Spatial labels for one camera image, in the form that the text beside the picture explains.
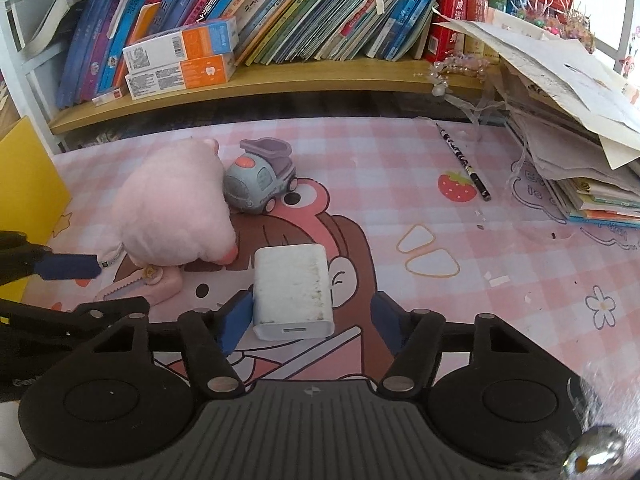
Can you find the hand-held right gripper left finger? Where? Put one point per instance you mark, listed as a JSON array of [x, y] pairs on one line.
[[235, 325]]

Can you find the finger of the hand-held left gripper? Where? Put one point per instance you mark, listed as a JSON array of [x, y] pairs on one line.
[[75, 267], [75, 317]]

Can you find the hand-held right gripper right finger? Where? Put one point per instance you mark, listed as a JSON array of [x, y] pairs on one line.
[[387, 325]]

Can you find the white charger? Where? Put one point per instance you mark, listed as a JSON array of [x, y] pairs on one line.
[[290, 285]]

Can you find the yellow cardboard box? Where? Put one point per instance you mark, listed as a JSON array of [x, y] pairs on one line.
[[30, 185]]

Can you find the pink plush toy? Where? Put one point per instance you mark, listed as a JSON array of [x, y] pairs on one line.
[[170, 210]]

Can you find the grey purple toy truck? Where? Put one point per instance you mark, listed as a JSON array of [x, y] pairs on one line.
[[255, 180]]

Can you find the pink checked desk mat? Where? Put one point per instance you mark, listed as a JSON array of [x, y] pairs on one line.
[[400, 185]]

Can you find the small red white box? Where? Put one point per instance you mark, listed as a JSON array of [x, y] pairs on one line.
[[107, 96]]

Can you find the black patterned pencil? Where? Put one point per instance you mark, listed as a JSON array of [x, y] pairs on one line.
[[462, 161]]

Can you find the silver metal bell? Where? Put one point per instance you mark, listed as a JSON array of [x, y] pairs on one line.
[[595, 452]]

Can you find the orange blue white carton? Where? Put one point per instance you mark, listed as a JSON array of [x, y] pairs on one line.
[[180, 42]]

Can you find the wooden bookshelf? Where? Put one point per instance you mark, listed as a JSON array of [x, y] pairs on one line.
[[300, 77]]

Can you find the clear bead ornament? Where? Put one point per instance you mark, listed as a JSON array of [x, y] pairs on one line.
[[455, 71]]

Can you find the stack of papers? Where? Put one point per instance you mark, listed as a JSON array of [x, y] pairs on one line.
[[575, 110]]

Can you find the row of colourful books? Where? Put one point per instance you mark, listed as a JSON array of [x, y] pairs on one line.
[[325, 10]]

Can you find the pink tinsel ornament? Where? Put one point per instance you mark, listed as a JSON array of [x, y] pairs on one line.
[[555, 22]]

